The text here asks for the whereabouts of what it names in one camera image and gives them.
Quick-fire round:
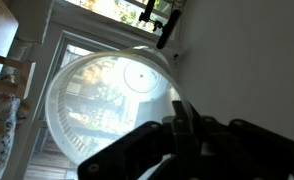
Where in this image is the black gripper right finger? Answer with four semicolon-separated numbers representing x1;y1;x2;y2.
190;105;294;180

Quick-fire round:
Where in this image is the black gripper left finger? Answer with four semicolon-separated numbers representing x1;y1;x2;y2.
77;100;201;180

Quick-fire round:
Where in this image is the clear frosted plastic cup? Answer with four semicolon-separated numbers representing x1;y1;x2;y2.
44;45;195;166

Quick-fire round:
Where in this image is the large white framed window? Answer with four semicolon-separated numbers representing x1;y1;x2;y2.
6;0;188;180

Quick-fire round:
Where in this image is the white floral cushion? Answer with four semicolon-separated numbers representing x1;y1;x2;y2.
0;93;22;180

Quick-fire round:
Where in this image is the black stereo camera bar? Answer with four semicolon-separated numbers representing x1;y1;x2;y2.
138;0;182;50

